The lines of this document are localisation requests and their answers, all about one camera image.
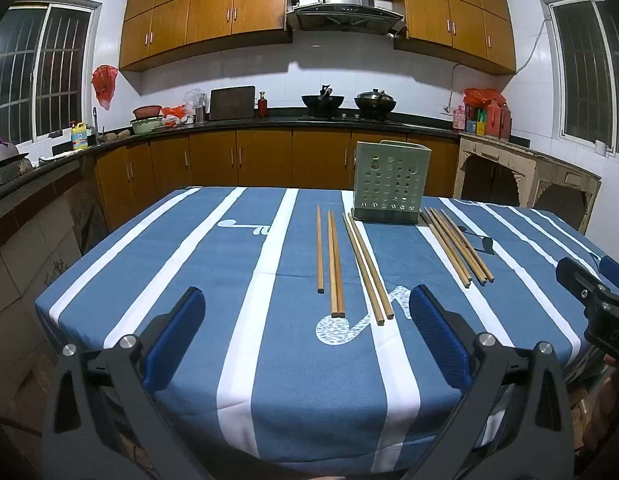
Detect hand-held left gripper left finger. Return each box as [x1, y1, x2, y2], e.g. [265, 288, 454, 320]
[42, 286, 210, 480]

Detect clear plastic bag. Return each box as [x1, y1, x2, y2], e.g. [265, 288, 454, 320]
[184, 88, 209, 116]

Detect black pot with lid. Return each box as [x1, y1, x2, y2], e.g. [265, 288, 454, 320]
[353, 88, 397, 113]

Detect green perforated utensil holder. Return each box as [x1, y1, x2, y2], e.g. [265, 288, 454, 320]
[350, 140, 433, 225]

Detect wooden upper cabinet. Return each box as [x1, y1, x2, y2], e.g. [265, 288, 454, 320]
[118, 0, 294, 72]
[393, 0, 517, 76]

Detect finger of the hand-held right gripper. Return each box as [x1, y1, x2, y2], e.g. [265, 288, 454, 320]
[556, 256, 613, 311]
[600, 255, 619, 298]

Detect red jugs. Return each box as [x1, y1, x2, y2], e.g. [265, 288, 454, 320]
[487, 101, 513, 140]

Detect barred window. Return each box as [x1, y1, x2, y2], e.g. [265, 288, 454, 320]
[0, 2, 103, 143]
[539, 0, 619, 153]

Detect black wok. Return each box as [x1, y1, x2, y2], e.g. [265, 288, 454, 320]
[301, 84, 346, 113]

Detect blue white striped tablecloth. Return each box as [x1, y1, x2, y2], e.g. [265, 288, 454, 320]
[34, 186, 607, 478]

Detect black kitchen countertop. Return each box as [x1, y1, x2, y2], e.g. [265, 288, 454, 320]
[0, 109, 463, 206]

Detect gas stove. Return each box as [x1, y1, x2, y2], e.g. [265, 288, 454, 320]
[297, 110, 405, 125]

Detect hanging red plastic bag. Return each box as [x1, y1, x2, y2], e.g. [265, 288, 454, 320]
[92, 65, 119, 111]

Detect wooden lower cabinets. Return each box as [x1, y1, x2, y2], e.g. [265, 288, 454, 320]
[92, 127, 463, 233]

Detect green rimmed basin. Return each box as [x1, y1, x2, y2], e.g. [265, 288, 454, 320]
[130, 116, 166, 135]

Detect green yellow boxes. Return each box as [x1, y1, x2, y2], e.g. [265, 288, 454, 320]
[465, 105, 489, 136]

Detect dark cutting board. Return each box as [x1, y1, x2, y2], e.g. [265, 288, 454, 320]
[208, 86, 256, 122]

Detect wooden chopstick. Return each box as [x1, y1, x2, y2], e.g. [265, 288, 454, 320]
[347, 212, 395, 321]
[434, 208, 491, 283]
[327, 210, 339, 318]
[424, 208, 477, 283]
[316, 204, 325, 294]
[342, 213, 385, 326]
[330, 211, 345, 318]
[429, 207, 487, 286]
[439, 208, 495, 281]
[419, 208, 473, 289]

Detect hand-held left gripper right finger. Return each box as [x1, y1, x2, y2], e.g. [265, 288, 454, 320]
[408, 284, 575, 480]

